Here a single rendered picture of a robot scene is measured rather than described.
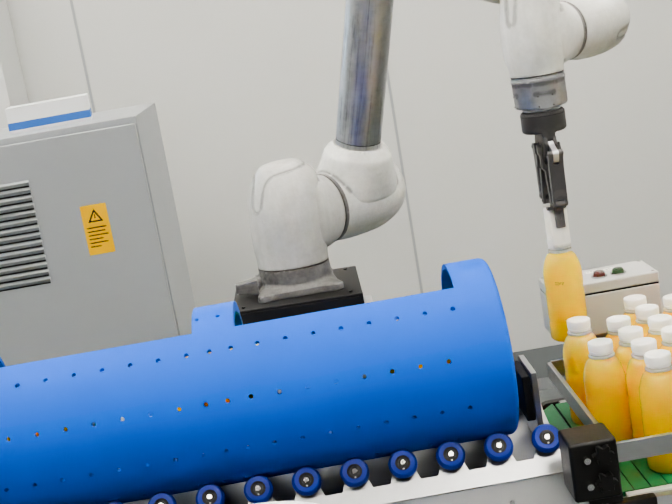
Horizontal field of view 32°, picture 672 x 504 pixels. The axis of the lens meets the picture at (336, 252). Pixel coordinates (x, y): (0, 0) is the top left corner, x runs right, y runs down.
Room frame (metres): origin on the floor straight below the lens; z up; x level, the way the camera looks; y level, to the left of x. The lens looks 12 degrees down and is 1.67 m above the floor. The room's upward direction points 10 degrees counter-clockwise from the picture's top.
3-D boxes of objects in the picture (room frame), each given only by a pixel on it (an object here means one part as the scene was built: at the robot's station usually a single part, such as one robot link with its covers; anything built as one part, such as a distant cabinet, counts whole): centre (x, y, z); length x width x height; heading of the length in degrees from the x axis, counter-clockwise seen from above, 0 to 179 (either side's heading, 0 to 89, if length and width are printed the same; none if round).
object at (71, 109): (3.57, 0.78, 1.48); 0.24 x 0.12 x 0.08; 98
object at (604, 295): (2.10, -0.47, 1.05); 0.20 x 0.10 x 0.10; 91
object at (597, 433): (1.60, -0.31, 0.95); 0.10 x 0.07 x 0.10; 1
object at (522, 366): (1.80, -0.27, 0.99); 0.10 x 0.02 x 0.12; 1
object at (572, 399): (1.80, -0.35, 0.96); 0.40 x 0.01 x 0.03; 1
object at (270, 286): (2.47, 0.11, 1.11); 0.22 x 0.18 x 0.06; 97
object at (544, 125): (1.97, -0.38, 1.39); 0.08 x 0.07 x 0.09; 1
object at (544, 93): (1.97, -0.38, 1.46); 0.09 x 0.09 x 0.06
